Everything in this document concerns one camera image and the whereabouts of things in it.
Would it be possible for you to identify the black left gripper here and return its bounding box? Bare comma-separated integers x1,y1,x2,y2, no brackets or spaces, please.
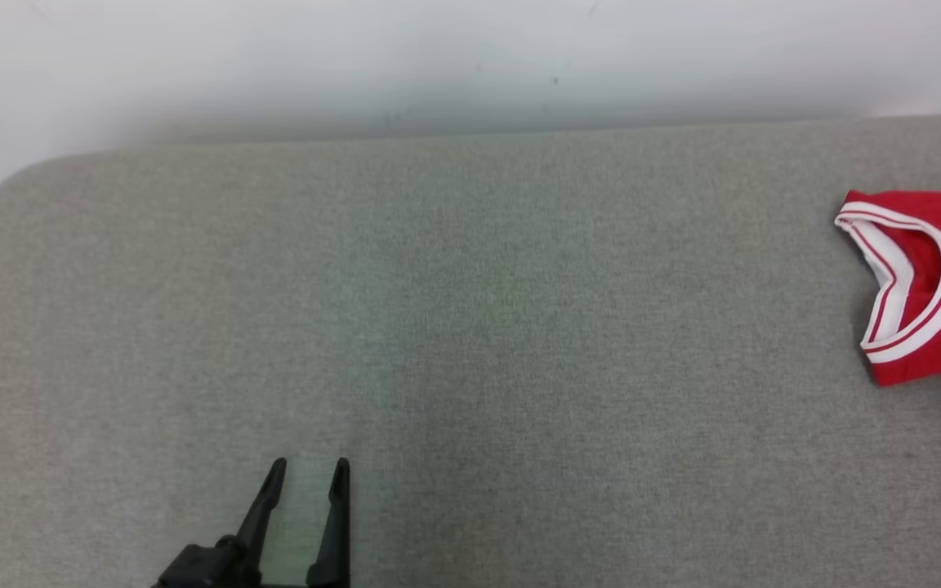
152,457,352,588

